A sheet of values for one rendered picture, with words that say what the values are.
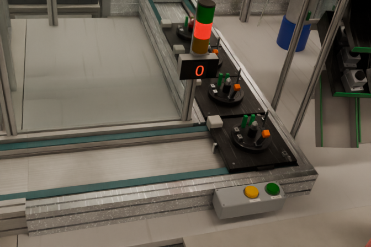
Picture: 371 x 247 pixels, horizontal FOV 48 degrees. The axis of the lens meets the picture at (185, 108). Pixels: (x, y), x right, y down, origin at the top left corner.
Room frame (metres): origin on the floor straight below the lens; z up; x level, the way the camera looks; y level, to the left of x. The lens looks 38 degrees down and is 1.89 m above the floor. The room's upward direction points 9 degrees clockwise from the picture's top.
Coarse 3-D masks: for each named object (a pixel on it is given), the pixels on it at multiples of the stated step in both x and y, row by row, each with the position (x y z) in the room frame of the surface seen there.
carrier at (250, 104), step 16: (208, 80) 1.40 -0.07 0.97; (224, 80) 1.36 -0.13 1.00; (240, 80) 1.43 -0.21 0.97; (208, 96) 1.29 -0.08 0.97; (224, 96) 1.27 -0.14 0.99; (240, 96) 1.29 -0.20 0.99; (208, 112) 1.19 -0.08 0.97; (224, 112) 1.20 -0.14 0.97; (240, 112) 1.22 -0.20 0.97; (256, 112) 1.23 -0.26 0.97
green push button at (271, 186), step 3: (270, 183) 0.88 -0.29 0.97; (273, 183) 0.89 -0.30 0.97; (267, 186) 0.87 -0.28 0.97; (270, 186) 0.87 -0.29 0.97; (273, 186) 0.87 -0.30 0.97; (276, 186) 0.87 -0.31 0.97; (267, 189) 0.86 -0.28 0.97; (270, 189) 0.86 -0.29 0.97; (273, 189) 0.86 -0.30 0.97; (276, 189) 0.86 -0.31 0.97; (270, 192) 0.85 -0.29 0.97; (273, 192) 0.85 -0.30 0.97; (276, 192) 0.85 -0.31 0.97
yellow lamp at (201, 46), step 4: (196, 40) 1.10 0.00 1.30; (200, 40) 1.09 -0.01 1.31; (204, 40) 1.09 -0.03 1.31; (208, 40) 1.10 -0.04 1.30; (192, 44) 1.11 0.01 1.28; (196, 44) 1.10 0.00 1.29; (200, 44) 1.09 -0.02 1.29; (204, 44) 1.09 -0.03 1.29; (208, 44) 1.11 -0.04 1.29; (192, 48) 1.11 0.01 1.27; (196, 48) 1.09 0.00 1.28; (200, 48) 1.09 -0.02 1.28; (204, 48) 1.10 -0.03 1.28; (196, 52) 1.09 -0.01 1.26; (200, 52) 1.09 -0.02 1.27; (204, 52) 1.10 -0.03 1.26
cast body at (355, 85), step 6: (348, 72) 1.12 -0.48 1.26; (354, 72) 1.11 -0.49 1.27; (360, 72) 1.11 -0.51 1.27; (342, 78) 1.14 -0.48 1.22; (348, 78) 1.11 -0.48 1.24; (354, 78) 1.09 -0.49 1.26; (360, 78) 1.09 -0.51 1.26; (366, 78) 1.10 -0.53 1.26; (348, 84) 1.10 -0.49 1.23; (354, 84) 1.09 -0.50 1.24; (360, 84) 1.09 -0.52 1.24; (348, 90) 1.09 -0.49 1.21; (354, 90) 1.09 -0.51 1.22; (360, 90) 1.09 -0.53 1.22
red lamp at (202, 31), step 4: (196, 20) 1.11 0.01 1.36; (196, 24) 1.10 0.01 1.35; (200, 24) 1.09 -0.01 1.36; (204, 24) 1.09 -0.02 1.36; (208, 24) 1.10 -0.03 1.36; (212, 24) 1.11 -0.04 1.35; (196, 28) 1.10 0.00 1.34; (200, 28) 1.09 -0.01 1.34; (204, 28) 1.09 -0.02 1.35; (208, 28) 1.10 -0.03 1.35; (196, 32) 1.10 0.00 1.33; (200, 32) 1.09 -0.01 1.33; (204, 32) 1.09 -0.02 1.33; (208, 32) 1.10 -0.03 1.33; (196, 36) 1.10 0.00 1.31; (200, 36) 1.09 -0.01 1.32; (204, 36) 1.09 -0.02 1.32; (208, 36) 1.10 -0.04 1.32
